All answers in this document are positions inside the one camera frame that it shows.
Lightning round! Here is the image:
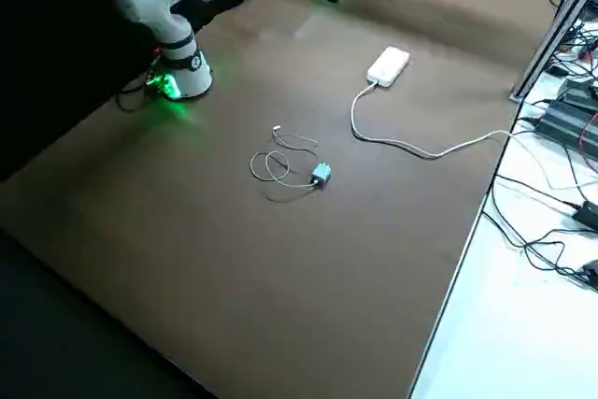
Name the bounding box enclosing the teal phone charger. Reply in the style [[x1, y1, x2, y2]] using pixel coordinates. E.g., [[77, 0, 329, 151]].
[[309, 163, 332, 191]]

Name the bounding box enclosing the aluminium frame post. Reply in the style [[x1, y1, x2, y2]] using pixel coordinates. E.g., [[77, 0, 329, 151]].
[[507, 0, 598, 102]]

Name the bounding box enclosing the white power strip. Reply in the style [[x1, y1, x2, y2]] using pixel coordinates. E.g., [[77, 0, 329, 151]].
[[366, 46, 412, 89]]

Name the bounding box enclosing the thick white power strip cable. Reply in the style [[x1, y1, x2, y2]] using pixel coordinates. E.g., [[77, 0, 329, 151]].
[[350, 82, 585, 191]]

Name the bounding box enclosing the thin white charger cable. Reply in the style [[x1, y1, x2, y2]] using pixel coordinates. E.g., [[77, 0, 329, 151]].
[[249, 125, 321, 204]]

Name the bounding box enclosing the black power brick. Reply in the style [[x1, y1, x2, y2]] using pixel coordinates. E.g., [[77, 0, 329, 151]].
[[558, 77, 598, 102], [535, 98, 598, 148]]

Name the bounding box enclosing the small black power adapter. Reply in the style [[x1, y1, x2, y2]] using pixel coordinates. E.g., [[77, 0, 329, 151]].
[[573, 200, 598, 228], [581, 261, 598, 292]]

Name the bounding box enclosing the black curtain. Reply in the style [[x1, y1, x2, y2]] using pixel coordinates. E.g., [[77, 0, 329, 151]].
[[0, 0, 300, 180]]

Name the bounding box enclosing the white side desk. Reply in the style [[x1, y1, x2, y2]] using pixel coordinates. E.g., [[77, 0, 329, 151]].
[[410, 66, 598, 399]]

